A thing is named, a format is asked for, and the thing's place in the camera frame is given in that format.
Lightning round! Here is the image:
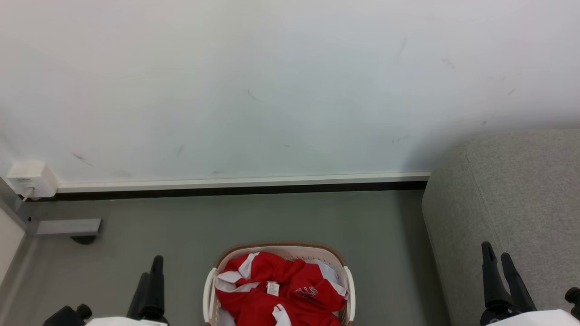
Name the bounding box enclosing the white baseboard strip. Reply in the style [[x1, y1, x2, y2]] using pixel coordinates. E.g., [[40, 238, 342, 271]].
[[56, 171, 431, 193]]

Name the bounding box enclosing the white wall socket box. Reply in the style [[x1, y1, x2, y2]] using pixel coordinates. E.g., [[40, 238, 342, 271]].
[[6, 160, 59, 198]]

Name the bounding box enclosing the grey fabric sofa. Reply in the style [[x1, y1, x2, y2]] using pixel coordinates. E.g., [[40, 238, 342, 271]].
[[421, 129, 580, 326]]

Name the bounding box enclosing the white laundry basket brown rim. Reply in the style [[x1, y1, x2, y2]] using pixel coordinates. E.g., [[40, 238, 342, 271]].
[[203, 241, 356, 326]]

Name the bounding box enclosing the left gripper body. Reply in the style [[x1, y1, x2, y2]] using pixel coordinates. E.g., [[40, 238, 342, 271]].
[[43, 304, 169, 326]]

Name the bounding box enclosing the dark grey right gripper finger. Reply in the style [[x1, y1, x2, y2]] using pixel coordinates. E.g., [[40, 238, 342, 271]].
[[500, 253, 538, 312], [481, 241, 513, 313]]

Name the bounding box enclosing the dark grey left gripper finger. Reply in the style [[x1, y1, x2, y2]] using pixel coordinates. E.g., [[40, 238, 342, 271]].
[[150, 255, 169, 324], [126, 272, 153, 320]]

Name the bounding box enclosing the red and white jersey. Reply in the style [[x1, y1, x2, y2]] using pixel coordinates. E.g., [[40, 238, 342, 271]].
[[215, 252, 348, 326]]

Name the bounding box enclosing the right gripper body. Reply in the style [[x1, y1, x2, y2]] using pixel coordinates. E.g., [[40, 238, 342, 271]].
[[480, 287, 580, 326]]

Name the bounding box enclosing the white furniture panel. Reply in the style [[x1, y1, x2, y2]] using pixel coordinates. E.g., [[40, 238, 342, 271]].
[[0, 206, 26, 287]]

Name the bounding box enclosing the grey metal frame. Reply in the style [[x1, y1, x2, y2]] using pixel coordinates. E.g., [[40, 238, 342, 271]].
[[0, 176, 103, 237]]

